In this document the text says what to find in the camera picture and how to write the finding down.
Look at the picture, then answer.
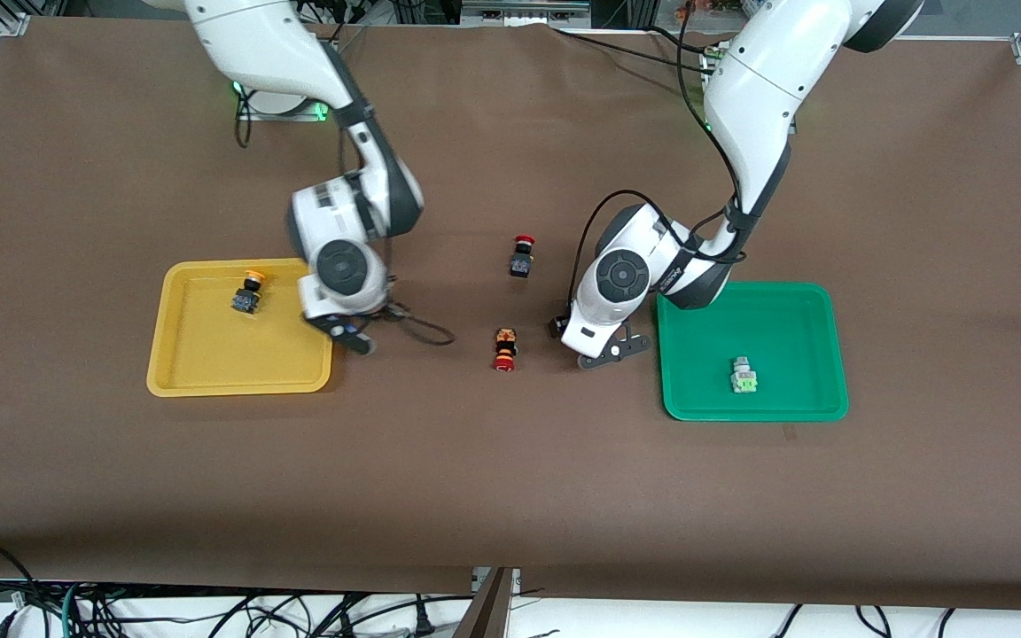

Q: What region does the black cable across mat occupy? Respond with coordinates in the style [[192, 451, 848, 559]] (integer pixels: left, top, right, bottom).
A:
[[550, 25, 715, 76]]

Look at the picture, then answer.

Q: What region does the yellow push button switch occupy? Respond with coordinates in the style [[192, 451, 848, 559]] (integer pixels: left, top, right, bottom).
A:
[[230, 269, 266, 315]]

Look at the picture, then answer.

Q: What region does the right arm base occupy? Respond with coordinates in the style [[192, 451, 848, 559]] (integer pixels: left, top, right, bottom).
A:
[[236, 82, 331, 122]]

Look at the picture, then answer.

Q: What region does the brown table leg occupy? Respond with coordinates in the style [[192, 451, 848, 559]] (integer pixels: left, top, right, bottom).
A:
[[451, 567, 520, 638]]

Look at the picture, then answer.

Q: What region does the grey metal rack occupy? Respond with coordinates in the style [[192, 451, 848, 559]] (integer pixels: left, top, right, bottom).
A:
[[460, 0, 593, 27]]

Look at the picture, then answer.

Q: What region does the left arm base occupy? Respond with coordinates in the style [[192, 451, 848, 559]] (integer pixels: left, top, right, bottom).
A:
[[697, 37, 737, 134]]

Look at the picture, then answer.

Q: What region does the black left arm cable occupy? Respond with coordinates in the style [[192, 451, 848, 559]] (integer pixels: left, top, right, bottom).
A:
[[568, 0, 751, 307]]

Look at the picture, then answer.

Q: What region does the brown table mat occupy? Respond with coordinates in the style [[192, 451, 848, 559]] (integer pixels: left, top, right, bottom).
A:
[[0, 16, 1021, 612]]

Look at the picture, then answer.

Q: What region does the yellow plastic tray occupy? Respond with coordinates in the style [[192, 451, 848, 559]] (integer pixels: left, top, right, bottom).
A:
[[146, 259, 335, 397]]

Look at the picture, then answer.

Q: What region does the black cable at base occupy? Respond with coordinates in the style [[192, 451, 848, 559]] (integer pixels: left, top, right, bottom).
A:
[[234, 84, 254, 150]]

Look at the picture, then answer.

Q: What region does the green floor cable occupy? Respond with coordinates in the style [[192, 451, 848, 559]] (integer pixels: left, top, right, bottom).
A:
[[58, 580, 86, 638]]

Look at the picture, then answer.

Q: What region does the green plastic tray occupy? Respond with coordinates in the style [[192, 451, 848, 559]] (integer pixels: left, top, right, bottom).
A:
[[656, 282, 850, 423]]

